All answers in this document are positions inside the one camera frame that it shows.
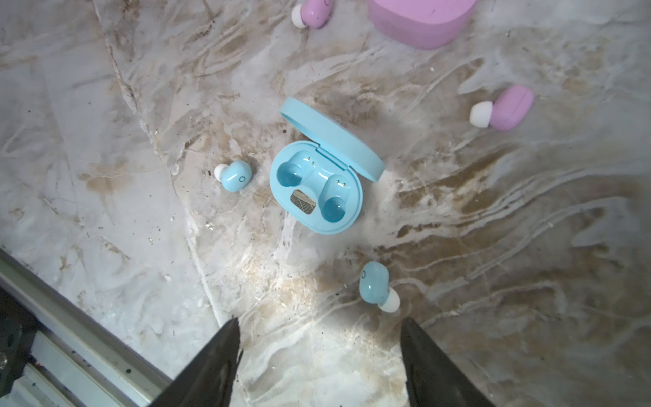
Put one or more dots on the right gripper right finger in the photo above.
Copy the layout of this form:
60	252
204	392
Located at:
432	379

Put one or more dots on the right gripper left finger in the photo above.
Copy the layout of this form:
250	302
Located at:
209	378

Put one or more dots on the blue earbud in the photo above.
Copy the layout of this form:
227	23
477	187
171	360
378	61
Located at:
235	176
374	288

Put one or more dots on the blue earbud charging case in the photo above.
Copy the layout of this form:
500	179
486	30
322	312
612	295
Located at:
317	180

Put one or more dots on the pink earbud charging case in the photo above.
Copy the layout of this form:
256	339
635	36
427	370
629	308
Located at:
422	24

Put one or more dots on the pink earbud right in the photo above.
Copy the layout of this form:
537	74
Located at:
506	112

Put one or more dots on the pink earbud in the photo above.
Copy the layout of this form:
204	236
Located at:
506	112
312	14

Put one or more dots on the pink earbud left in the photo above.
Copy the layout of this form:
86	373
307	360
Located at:
312	14

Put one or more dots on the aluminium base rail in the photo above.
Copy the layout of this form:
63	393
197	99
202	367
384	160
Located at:
53	354

